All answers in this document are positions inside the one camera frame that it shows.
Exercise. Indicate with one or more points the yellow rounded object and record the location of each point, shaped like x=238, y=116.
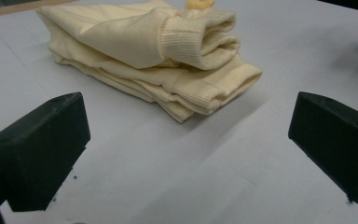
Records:
x=199, y=3

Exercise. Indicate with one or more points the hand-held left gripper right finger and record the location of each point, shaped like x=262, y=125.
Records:
x=338, y=140

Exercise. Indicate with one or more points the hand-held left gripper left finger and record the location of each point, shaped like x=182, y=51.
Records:
x=37, y=149

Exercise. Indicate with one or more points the cream sweatshirt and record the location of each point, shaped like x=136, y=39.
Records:
x=143, y=53

